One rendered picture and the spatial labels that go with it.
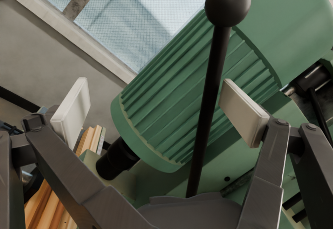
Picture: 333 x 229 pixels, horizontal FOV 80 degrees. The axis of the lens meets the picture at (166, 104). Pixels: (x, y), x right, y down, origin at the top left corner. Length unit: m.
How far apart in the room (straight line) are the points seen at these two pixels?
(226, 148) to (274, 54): 0.17
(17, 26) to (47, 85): 0.47
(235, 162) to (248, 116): 0.23
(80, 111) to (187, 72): 0.15
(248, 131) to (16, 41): 1.80
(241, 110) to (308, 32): 0.15
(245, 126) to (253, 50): 0.12
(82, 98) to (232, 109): 0.13
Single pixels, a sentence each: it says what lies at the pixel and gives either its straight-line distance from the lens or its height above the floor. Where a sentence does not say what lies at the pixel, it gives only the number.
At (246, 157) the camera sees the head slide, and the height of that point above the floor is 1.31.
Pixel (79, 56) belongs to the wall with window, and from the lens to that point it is 1.78.
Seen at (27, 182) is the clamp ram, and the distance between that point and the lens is 0.51.
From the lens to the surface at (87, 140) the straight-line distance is 0.69.
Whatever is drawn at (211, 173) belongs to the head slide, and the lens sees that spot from 0.39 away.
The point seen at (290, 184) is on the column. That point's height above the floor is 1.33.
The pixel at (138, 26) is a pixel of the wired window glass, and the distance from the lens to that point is 1.76.
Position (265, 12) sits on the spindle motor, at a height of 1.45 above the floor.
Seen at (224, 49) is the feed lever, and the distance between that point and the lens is 0.18.
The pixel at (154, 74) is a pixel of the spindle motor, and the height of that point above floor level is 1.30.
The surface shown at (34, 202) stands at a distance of 0.49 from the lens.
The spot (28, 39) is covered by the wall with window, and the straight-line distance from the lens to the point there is 1.84.
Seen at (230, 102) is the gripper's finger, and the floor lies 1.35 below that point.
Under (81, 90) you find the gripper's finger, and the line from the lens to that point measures 0.17.
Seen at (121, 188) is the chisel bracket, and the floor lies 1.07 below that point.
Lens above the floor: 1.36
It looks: 15 degrees down
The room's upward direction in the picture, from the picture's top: 47 degrees clockwise
